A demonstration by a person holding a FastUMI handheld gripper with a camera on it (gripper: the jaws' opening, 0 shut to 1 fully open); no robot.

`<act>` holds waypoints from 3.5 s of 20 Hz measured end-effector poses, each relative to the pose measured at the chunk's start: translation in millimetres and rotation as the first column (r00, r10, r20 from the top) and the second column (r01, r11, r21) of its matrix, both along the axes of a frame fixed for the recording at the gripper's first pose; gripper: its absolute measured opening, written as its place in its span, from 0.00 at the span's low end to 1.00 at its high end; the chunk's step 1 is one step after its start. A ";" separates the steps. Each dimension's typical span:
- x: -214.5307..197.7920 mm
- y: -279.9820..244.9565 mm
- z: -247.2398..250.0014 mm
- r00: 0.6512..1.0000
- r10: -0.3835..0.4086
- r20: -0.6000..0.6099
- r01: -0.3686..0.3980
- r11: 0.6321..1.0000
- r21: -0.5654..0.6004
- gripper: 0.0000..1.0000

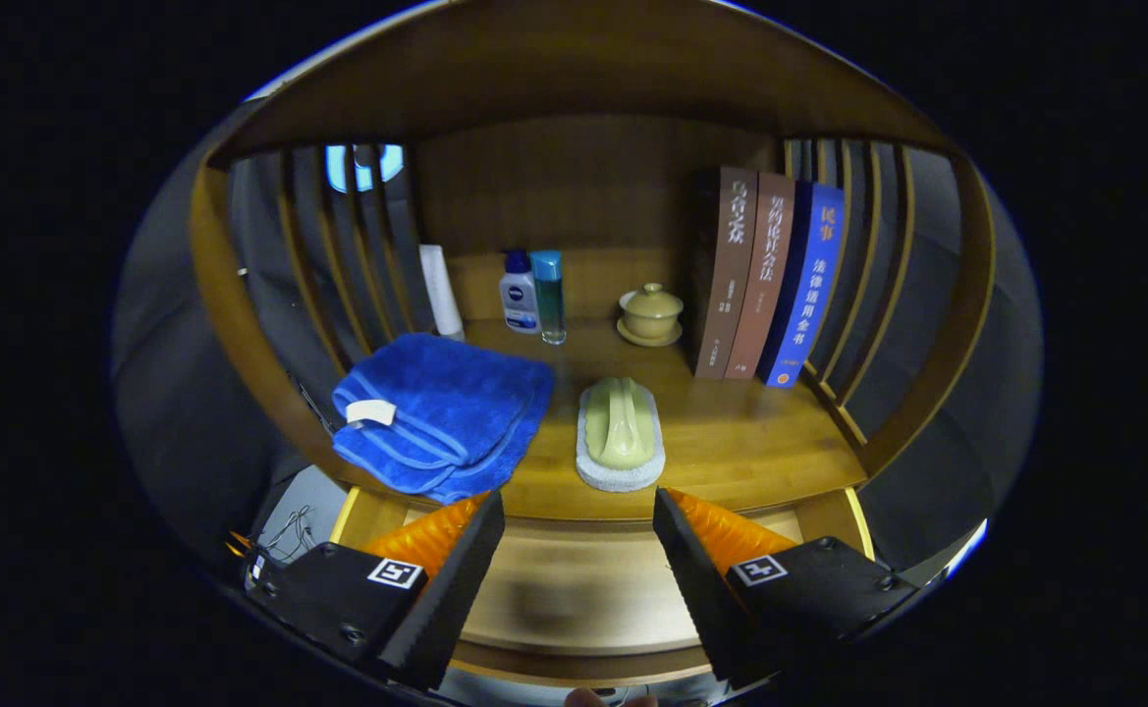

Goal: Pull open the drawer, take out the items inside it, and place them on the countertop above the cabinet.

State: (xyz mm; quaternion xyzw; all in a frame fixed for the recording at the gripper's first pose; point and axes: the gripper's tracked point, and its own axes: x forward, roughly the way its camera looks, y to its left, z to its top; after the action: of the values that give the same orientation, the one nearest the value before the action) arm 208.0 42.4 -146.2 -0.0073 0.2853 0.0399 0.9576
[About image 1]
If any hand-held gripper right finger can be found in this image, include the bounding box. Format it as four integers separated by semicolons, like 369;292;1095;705
652;488;920;688

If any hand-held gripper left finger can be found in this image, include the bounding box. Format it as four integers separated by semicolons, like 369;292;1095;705
245;491;506;693

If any wooden drawer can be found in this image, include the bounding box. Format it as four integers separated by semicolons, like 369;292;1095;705
330;486;877;688

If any green scrub brush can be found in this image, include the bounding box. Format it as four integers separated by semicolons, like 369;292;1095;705
574;377;667;493

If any wooden countertop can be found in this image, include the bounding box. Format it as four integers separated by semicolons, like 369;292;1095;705
333;316;869;521

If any wooden cabinet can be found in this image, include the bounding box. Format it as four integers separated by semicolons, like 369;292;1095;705
186;0;997;688

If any blue folded towel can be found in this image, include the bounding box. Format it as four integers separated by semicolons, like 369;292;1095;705
331;332;557;506

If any beige lidded teacup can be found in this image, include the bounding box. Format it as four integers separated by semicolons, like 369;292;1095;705
617;283;684;348

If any white tube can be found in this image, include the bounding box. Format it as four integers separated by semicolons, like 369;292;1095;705
419;244;465;341

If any white blue-capped lotion bottle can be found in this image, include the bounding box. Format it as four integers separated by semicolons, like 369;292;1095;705
498;249;542;335

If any reddish brown book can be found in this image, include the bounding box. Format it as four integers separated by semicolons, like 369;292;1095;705
726;173;796;381

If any dark brown book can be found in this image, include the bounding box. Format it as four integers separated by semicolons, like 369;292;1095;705
686;167;759;380

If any teal clear bottle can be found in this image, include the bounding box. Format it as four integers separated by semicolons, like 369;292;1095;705
530;249;568;346

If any blue book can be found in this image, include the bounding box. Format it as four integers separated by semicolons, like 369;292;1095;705
758;181;846;389

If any thin black floor cable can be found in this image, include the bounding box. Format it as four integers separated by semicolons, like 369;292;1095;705
257;504;317;569

